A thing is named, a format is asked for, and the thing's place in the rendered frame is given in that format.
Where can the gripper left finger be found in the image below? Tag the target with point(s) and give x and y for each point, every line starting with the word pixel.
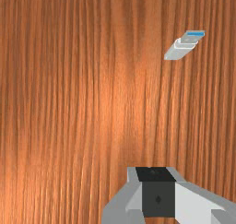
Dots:
pixel 135 200

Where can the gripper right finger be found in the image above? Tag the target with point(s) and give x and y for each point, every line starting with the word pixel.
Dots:
pixel 190 203

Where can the small grey USB stick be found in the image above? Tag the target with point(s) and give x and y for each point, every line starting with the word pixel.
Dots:
pixel 181 48

